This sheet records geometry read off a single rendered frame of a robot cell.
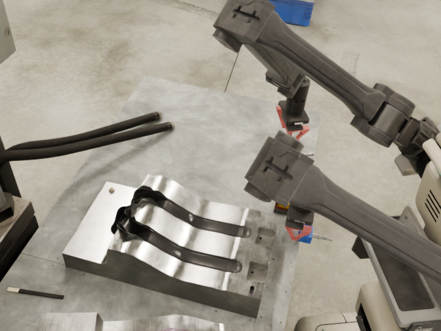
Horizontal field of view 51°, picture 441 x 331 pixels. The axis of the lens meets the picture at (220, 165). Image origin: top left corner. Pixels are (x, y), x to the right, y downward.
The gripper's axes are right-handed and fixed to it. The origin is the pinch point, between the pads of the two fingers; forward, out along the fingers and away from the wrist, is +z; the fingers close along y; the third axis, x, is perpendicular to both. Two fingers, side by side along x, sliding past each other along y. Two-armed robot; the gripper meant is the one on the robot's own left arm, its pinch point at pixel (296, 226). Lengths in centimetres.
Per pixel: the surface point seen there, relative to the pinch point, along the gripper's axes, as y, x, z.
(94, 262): 27, -47, -1
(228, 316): 28.4, -12.1, 4.5
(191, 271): 24.1, -22.7, -3.8
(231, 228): 8.5, -16.5, -3.6
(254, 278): 20.2, -7.9, -1.8
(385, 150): -147, 51, 85
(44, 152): 1, -73, -8
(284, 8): -287, -34, 73
